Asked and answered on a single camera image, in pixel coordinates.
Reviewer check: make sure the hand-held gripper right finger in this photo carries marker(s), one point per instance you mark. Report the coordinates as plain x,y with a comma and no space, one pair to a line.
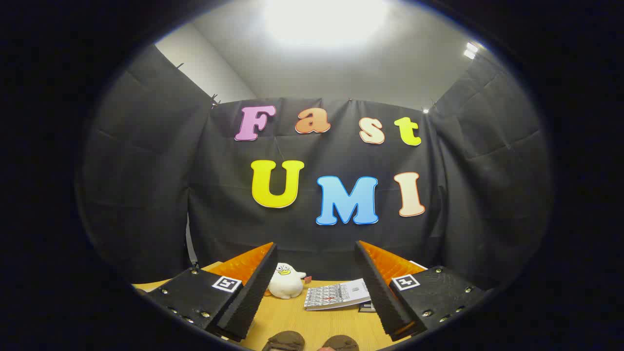
380,292

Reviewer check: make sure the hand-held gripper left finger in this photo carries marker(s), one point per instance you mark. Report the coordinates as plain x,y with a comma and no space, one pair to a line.
253,297

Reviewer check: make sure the brown fuzzy shoe with bow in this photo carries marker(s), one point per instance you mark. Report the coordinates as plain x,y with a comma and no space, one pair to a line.
341,344
284,342

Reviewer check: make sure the dark cover book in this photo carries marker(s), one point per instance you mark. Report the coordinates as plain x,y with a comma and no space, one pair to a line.
366,307

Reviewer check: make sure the white duck plush toy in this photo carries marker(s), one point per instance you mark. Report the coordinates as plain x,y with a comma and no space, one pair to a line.
286,287

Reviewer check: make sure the white patterned cover book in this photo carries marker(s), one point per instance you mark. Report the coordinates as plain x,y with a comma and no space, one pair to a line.
336,295

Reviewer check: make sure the ceiling light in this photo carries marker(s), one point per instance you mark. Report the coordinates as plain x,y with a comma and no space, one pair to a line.
324,19

